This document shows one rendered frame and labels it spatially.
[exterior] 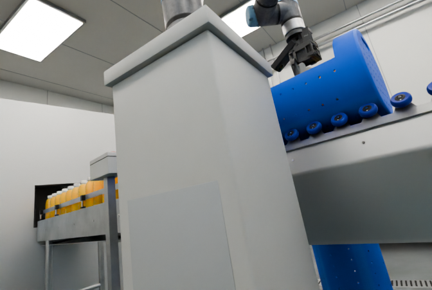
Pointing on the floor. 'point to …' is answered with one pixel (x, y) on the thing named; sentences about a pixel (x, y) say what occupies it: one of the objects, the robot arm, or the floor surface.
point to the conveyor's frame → (87, 213)
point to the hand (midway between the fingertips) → (304, 89)
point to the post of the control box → (113, 280)
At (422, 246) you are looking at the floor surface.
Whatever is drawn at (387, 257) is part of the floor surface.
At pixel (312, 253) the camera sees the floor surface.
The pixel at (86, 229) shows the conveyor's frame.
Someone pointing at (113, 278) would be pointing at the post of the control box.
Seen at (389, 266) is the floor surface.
